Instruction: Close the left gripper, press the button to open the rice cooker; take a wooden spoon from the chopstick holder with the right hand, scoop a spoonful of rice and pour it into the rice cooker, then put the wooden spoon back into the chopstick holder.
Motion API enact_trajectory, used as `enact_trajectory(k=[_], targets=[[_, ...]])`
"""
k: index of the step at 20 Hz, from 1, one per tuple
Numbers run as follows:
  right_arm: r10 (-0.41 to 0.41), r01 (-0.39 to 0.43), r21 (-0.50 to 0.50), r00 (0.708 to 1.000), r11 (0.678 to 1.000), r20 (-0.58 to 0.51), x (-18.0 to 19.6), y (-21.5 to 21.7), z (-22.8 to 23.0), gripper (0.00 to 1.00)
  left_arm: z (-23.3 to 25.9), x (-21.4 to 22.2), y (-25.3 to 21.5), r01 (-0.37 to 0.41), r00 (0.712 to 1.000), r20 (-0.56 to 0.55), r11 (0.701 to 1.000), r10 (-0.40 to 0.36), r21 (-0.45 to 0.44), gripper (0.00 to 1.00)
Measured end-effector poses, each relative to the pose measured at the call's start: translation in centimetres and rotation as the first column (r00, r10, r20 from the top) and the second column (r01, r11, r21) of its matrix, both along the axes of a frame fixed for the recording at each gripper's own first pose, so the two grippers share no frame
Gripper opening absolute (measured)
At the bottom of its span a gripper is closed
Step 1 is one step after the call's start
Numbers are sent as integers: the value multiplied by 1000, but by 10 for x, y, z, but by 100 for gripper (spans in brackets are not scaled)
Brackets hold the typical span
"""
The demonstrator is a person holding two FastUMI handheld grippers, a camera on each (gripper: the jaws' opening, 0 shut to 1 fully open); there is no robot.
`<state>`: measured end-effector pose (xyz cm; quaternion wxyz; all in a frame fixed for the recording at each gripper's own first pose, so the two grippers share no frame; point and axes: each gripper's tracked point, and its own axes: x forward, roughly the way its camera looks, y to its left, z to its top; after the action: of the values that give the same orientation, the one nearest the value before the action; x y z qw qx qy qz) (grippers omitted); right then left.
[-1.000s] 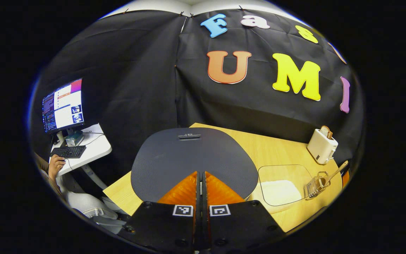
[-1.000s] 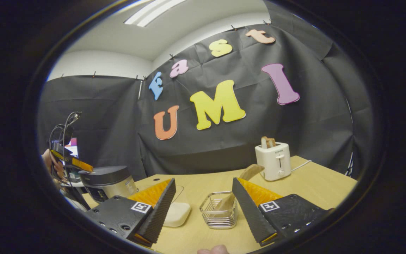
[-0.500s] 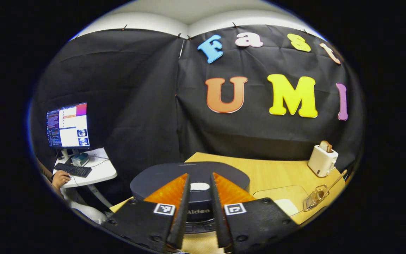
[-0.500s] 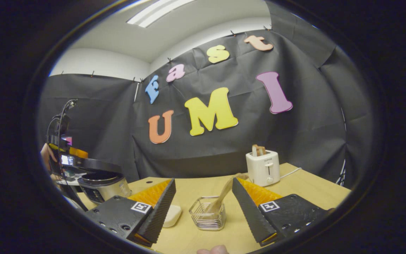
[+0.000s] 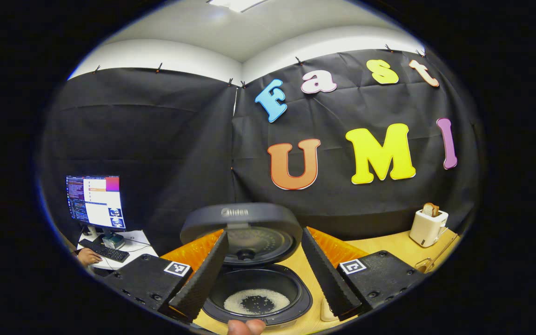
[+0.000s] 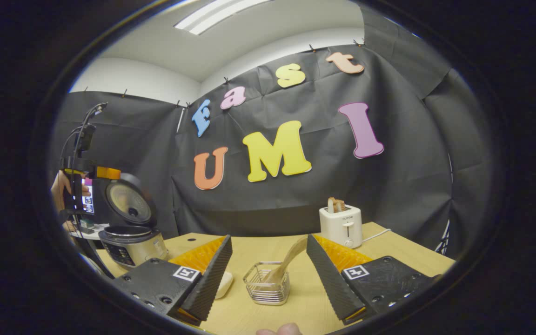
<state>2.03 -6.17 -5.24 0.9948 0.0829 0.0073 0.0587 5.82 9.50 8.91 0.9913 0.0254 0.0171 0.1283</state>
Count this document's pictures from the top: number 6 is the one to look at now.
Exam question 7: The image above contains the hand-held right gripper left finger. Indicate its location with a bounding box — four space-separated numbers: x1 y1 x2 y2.
112 235 233 326

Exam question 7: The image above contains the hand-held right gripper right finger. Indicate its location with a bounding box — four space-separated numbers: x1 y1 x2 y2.
306 234 442 325

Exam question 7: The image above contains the clear plastic rice box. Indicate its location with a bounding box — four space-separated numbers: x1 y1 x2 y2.
214 271 234 299

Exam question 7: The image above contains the black and silver rice cooker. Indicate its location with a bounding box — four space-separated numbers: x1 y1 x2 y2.
99 173 168 270

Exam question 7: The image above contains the wooden spoon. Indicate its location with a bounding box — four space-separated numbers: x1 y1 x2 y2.
261 236 309 285

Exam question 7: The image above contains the wire chopstick holder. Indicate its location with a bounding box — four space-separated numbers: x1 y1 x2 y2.
243 261 291 306

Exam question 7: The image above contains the white toaster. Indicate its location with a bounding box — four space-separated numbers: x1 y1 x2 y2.
319 204 363 249

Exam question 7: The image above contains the ceiling light panel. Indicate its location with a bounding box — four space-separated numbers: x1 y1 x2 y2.
175 0 273 35

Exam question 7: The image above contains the white toaster cable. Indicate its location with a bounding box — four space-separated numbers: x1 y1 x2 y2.
361 228 392 243

